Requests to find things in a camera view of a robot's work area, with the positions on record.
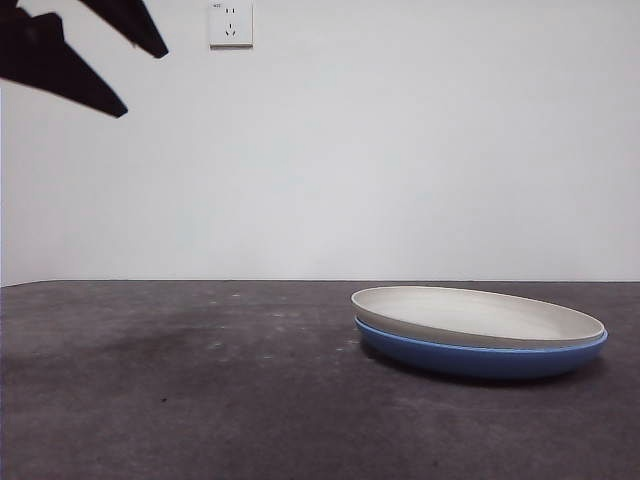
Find white round plate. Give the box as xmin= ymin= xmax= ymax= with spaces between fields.
xmin=349 ymin=285 xmax=606 ymax=350

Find blue round plate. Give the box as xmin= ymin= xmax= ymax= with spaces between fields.
xmin=353 ymin=315 xmax=610 ymax=380

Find white wall socket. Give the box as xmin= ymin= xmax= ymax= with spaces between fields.
xmin=208 ymin=0 xmax=254 ymax=50

